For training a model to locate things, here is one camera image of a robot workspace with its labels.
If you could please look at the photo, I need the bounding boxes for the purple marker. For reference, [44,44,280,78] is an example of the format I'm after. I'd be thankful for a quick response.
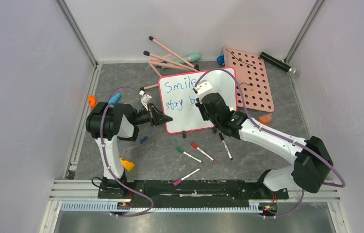
[172,167,201,186]

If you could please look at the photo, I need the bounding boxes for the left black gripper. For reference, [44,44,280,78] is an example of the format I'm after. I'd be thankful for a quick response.
[132,103,172,127]

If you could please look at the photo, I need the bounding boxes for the orange cap right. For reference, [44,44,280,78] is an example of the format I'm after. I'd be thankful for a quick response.
[258,113,273,125]

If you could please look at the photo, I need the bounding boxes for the red marker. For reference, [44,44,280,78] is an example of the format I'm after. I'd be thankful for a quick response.
[190,142,215,162]

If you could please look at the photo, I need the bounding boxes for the orange clip left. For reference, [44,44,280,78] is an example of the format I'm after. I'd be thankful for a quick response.
[87,95,97,107]

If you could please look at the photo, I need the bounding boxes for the black flashlight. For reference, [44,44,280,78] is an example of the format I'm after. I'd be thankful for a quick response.
[260,52,299,77]

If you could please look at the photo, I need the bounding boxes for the pink framed whiteboard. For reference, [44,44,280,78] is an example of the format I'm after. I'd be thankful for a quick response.
[158,70,237,134]

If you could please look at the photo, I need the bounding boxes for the mint green tube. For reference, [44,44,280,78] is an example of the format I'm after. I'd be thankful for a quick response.
[157,53,201,69]

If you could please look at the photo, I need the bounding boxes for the black marker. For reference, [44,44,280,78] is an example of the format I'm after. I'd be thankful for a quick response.
[218,133,233,161]

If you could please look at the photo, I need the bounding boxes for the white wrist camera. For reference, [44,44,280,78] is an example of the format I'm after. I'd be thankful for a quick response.
[194,81,214,103]
[139,89,152,110]

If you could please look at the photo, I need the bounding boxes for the yellow orange block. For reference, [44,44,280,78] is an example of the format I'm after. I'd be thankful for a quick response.
[120,158,135,171]

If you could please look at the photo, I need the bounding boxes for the blue toy car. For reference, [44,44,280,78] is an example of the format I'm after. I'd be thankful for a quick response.
[216,55,225,66]

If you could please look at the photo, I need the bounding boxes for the pink folding stand legs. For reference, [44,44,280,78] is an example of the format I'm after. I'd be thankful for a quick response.
[143,35,199,78]

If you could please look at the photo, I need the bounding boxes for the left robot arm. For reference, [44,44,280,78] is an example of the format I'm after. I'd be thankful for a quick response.
[85,102,173,198]

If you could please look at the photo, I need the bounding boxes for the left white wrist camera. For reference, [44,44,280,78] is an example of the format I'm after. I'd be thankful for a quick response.
[139,89,152,110]

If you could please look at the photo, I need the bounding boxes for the green marker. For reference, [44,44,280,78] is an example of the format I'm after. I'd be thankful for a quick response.
[175,147,202,163]

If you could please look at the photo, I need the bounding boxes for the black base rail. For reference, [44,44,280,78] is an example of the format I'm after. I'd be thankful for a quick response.
[98,180,289,209]

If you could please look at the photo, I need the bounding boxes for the pink perforated board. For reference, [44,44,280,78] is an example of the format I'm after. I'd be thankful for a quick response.
[223,45,275,113]

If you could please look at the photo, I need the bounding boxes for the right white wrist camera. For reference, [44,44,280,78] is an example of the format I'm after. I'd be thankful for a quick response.
[194,81,214,103]

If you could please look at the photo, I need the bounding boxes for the large blue marker toy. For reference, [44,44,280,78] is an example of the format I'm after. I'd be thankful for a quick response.
[108,93,121,104]

